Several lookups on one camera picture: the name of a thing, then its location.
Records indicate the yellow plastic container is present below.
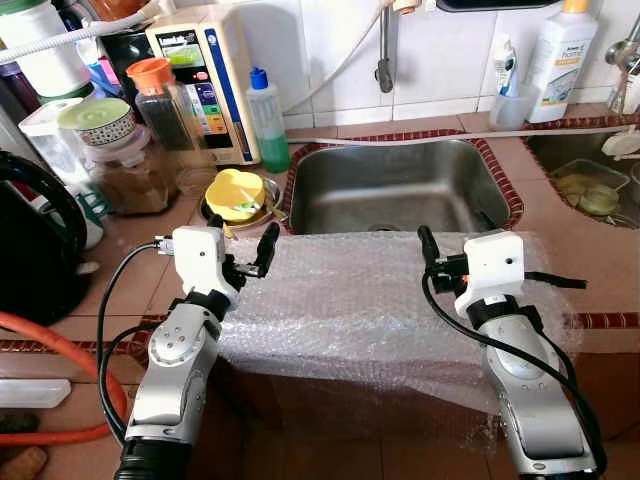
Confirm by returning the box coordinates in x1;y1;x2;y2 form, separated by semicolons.
205;168;267;224

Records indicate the steel bowl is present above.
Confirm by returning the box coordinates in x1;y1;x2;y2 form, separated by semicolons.
199;175;285;231

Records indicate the steel sink basin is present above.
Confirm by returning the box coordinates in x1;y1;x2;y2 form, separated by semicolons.
284;137;525;237
524;128;640;231

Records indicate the clear jar with pink lid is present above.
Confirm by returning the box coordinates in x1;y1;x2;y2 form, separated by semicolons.
84;125;183;218

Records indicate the black tape strip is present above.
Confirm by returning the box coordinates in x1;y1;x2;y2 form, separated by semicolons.
524;270;589;292

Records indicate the clear bubble wrap sheet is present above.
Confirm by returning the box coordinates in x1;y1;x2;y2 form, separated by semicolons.
213;230;589;419

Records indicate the green soap bottle blue cap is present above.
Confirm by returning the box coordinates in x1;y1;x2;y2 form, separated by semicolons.
245;66;292;174

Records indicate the clear plastic food tub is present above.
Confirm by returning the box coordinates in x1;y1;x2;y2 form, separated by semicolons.
547;157;633;218

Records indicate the clear plastic cup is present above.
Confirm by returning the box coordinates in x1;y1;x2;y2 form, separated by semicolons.
489;82;542;132

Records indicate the green bunny mug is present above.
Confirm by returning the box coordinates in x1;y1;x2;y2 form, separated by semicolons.
72;183;117;249

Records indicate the clear jar with orange lid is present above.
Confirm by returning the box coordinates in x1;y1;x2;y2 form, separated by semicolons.
126;57;203;153

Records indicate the cream water ionizer machine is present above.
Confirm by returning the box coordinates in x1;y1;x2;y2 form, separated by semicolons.
144;4;263;167

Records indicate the white dish scrubber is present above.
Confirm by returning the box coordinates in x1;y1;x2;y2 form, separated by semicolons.
600;128;640;161

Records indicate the patterned bowl with green lid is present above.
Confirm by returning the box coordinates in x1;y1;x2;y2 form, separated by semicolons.
56;97;139;151

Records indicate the white toothpaste tube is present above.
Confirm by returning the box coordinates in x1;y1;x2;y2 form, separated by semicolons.
494;34;520;98

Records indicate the white detergent bottle orange cap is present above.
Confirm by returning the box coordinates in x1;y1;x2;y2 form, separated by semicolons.
526;0;600;125

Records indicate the clear plastic storage container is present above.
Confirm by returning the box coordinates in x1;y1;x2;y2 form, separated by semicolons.
18;97;93;193

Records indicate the grey faucet pipe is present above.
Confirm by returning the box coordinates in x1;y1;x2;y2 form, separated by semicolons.
374;0;398;95

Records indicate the white jar with green lid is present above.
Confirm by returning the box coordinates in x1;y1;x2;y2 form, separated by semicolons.
0;0;95;103

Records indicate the white stove lighter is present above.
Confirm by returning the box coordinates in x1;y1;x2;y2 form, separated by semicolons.
0;377;73;410

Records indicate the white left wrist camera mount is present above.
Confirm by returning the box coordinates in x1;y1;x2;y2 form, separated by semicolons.
168;225;242;298

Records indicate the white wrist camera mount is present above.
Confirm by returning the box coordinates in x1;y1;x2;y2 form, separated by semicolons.
168;225;242;298
453;231;527;321

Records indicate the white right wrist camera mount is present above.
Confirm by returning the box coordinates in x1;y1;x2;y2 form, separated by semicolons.
453;231;527;321

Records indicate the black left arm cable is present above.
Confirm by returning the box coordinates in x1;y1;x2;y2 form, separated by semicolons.
96;238;176;446

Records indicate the orange gas hose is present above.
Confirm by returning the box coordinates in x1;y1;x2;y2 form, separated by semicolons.
0;310;131;447

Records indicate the white corrugated hose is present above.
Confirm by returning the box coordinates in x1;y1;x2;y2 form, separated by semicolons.
0;0;166;67

